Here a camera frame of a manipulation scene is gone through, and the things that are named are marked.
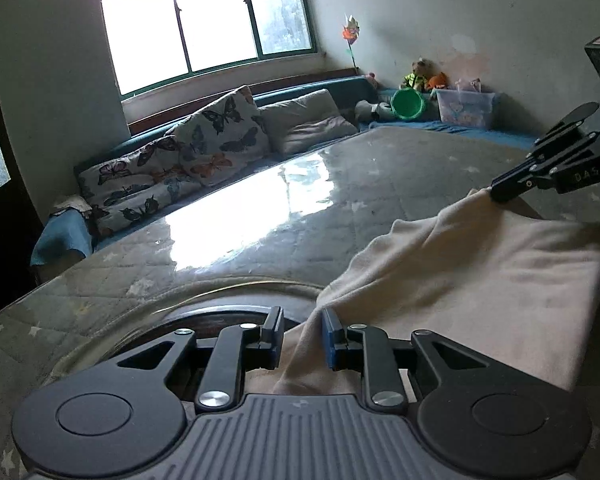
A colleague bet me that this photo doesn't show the square butterfly print pillow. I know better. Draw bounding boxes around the square butterfly print pillow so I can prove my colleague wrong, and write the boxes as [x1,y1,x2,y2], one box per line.
[167,86,272,186]

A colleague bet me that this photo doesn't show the green framed window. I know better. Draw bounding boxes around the green framed window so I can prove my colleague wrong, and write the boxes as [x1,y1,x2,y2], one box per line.
[99,0,326,96]

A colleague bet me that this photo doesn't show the brown teddy bear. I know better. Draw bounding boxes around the brown teddy bear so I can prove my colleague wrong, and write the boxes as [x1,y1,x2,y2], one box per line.
[404,58,433,92]

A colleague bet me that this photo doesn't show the clear plastic storage box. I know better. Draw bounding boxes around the clear plastic storage box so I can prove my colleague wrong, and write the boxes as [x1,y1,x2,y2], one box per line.
[436,89,496,130]

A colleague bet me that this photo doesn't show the dark wooden glass door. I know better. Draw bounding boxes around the dark wooden glass door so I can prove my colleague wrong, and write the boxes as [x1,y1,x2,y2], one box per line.
[0,10,41,321]

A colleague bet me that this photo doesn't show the teal sofa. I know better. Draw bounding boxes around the teal sofa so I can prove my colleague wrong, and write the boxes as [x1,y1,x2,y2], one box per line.
[30,74,546,266]

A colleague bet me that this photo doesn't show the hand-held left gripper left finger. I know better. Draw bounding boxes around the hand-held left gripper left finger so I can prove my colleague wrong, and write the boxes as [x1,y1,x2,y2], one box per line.
[115,305,286,413]

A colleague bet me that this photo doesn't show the green plastic bucket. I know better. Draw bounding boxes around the green plastic bucket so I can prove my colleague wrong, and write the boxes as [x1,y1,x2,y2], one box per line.
[390,87,427,122]

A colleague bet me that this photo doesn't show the grey pillow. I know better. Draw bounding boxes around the grey pillow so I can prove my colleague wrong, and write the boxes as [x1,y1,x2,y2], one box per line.
[256,89,358,156]

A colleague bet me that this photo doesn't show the blue towel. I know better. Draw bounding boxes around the blue towel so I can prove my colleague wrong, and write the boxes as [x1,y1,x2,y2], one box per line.
[30,207,93,268]

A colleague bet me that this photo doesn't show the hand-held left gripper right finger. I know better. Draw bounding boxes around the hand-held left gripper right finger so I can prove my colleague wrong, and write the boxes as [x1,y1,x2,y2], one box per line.
[321,307,496,413]

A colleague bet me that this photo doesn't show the colourful pinwheel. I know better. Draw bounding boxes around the colourful pinwheel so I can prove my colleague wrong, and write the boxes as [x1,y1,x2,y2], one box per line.
[340,12,362,78]

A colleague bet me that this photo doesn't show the long butterfly print pillow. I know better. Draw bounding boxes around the long butterfly print pillow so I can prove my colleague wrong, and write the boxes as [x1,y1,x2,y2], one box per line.
[77,135,206,223]

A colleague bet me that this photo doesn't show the beige cloth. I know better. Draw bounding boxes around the beige cloth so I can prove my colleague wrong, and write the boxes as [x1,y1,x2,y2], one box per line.
[52,195,93,218]

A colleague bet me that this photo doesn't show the grey plush toy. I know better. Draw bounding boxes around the grey plush toy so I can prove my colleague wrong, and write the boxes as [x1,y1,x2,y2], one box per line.
[355,100,393,122]

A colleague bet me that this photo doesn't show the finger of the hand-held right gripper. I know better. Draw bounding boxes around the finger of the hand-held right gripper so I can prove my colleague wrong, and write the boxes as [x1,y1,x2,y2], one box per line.
[527,101,600,159]
[487,127,600,206]

